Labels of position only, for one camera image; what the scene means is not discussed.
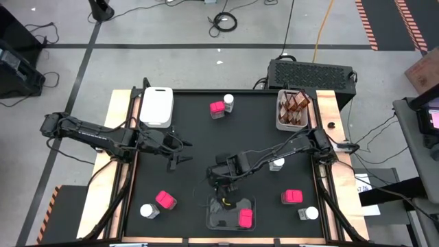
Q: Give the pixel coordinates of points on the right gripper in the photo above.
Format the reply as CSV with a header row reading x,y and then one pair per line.
x,y
223,176

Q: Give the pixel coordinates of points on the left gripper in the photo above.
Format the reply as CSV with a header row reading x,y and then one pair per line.
x,y
168,144

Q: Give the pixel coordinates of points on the pink cube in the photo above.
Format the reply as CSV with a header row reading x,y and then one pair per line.
x,y
245,217
217,108

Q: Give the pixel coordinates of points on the white-lidded spice jar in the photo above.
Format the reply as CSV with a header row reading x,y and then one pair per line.
x,y
310,213
277,166
148,210

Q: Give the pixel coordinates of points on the white cap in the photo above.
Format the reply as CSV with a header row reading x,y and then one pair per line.
x,y
228,99

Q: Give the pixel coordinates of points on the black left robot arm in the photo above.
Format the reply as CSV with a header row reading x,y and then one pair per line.
x,y
99,137

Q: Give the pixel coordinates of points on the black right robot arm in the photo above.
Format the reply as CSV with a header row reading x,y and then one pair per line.
x,y
291,147

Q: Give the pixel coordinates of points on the clear plastic tray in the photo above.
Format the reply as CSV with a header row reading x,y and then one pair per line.
x,y
214,219

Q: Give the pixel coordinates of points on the black table mat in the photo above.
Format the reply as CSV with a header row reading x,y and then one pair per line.
x,y
192,185

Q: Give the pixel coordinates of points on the white plastic bin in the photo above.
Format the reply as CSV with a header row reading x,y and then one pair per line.
x,y
156,106

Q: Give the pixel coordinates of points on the grey plastic bin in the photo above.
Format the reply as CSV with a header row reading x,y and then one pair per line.
x,y
291,128

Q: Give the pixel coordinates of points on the small black knob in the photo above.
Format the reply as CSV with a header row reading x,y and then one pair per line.
x,y
331,125

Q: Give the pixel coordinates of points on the black hazard-striped floor mat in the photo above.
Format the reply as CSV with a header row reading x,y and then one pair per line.
x,y
391,24
65,216

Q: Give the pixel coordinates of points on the white paper sheet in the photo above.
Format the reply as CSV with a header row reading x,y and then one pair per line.
x,y
363,182

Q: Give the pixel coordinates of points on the black computer case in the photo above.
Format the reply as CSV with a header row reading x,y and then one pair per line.
x,y
308,75

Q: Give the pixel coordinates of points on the black stand base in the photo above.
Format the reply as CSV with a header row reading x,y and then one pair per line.
x,y
101,12

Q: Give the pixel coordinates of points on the black equipment case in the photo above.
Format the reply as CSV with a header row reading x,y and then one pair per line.
x,y
17,79

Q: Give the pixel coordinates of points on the grey cart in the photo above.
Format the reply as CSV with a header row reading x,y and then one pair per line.
x,y
406,130

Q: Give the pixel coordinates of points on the black cabinet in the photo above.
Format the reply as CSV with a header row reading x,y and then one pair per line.
x,y
13,31

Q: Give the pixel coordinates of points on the black monitor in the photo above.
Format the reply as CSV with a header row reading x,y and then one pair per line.
x,y
423,118

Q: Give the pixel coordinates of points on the cardboard box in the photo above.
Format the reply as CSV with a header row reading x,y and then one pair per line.
x,y
425,72

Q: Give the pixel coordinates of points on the black aluminium table frame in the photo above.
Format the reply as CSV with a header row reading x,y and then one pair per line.
x,y
327,219

